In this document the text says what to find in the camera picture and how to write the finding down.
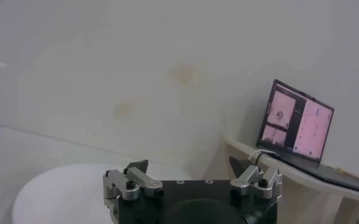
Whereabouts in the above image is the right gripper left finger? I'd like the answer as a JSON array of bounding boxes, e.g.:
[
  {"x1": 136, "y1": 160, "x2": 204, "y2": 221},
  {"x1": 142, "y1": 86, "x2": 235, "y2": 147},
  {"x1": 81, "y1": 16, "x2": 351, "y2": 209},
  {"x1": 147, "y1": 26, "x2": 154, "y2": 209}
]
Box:
[{"x1": 102, "y1": 159, "x2": 165, "y2": 201}]

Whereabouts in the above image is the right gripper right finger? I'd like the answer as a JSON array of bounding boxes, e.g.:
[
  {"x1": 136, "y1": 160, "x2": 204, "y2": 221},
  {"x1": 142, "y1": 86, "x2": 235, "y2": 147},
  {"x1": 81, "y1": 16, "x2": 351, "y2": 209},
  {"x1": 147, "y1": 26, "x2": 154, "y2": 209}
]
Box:
[{"x1": 229, "y1": 156, "x2": 283, "y2": 200}]

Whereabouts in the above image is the white side table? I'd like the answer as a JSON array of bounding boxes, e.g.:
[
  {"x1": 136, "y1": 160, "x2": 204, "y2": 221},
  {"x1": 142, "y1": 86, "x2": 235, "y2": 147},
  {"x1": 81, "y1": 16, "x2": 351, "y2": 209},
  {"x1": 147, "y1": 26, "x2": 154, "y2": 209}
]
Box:
[{"x1": 221, "y1": 136, "x2": 359, "y2": 224}]

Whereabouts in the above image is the open dark laptop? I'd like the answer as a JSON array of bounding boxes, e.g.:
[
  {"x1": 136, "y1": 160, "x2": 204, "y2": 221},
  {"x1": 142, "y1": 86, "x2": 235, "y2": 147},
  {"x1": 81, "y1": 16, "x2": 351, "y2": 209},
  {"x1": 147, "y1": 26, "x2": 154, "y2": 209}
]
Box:
[{"x1": 256, "y1": 79, "x2": 359, "y2": 195}]

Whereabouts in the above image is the round white plate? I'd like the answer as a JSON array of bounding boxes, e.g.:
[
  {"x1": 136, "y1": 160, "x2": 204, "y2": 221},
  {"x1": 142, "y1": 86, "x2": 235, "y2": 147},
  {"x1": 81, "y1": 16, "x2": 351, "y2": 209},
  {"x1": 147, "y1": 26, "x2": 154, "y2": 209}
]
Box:
[{"x1": 11, "y1": 163, "x2": 198, "y2": 224}]

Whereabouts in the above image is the black cable with adapter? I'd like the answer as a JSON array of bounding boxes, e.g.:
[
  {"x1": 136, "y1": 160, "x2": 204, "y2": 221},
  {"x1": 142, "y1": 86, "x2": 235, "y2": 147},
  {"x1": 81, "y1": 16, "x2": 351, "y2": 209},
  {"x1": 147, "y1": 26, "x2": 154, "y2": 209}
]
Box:
[{"x1": 254, "y1": 151, "x2": 279, "y2": 167}]

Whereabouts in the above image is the white laptop cable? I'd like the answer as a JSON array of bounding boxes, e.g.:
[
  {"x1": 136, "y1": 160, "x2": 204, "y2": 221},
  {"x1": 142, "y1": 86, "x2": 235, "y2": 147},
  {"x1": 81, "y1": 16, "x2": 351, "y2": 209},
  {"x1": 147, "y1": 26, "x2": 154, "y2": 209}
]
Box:
[{"x1": 247, "y1": 148, "x2": 278, "y2": 162}]

